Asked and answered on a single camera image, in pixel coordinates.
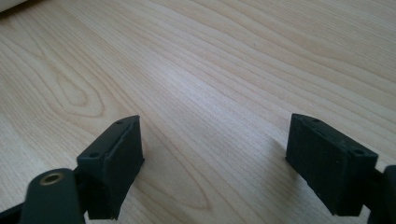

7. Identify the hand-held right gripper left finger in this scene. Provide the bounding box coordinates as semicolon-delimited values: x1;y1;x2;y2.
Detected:
77;115;145;220

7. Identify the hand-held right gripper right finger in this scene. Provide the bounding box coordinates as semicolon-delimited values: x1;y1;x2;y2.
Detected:
285;113;379;217

